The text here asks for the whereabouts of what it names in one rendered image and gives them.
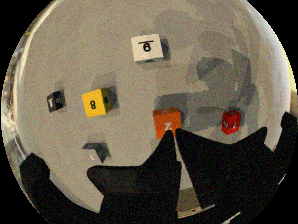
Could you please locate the white block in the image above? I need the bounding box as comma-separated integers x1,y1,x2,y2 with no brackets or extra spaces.
130,34,164,64

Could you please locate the small red block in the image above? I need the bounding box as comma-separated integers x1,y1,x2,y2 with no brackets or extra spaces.
221,111,242,135

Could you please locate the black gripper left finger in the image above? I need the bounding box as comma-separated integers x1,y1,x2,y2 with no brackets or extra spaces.
86,131,182,212

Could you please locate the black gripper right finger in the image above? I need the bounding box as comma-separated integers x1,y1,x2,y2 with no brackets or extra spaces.
174,127,267,209

